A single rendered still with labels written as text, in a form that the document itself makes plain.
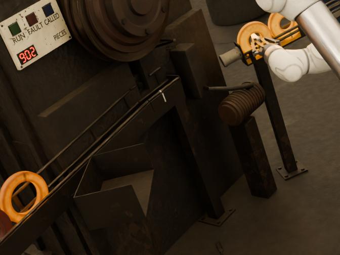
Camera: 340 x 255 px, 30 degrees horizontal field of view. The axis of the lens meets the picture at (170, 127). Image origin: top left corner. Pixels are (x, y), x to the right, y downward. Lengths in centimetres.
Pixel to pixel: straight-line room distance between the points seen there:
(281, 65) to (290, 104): 130
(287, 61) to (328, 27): 54
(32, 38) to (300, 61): 101
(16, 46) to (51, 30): 16
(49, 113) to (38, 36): 29
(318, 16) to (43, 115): 107
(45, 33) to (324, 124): 167
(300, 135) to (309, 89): 52
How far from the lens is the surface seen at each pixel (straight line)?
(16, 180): 227
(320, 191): 297
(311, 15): 197
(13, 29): 235
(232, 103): 275
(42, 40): 242
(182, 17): 289
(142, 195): 219
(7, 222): 227
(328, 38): 196
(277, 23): 285
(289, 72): 246
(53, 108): 243
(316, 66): 254
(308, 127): 348
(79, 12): 235
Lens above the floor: 168
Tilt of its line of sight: 25 degrees down
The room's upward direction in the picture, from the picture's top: 21 degrees counter-clockwise
